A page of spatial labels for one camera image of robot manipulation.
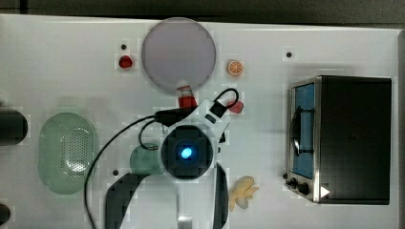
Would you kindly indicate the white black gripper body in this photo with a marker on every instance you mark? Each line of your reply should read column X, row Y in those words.
column 190, row 146

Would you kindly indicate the red ketchup bottle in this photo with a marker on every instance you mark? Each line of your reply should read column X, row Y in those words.
column 185, row 95

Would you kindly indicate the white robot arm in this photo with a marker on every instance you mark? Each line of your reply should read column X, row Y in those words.
column 189, row 190

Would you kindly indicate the green oval strainer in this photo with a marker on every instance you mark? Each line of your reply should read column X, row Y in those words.
column 67, row 147

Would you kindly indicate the pink toy fruit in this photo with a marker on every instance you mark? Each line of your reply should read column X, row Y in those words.
column 235, row 107

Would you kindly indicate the toy peeled banana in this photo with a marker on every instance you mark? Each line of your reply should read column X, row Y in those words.
column 242, row 192

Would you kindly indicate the toy orange half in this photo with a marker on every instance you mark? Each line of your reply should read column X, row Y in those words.
column 235, row 67

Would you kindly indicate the grey round plate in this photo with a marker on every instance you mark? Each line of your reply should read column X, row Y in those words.
column 178, row 50

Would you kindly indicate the toy strawberry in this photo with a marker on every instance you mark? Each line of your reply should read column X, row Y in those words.
column 125, row 62

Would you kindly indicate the black toaster oven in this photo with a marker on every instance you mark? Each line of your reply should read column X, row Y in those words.
column 340, row 139

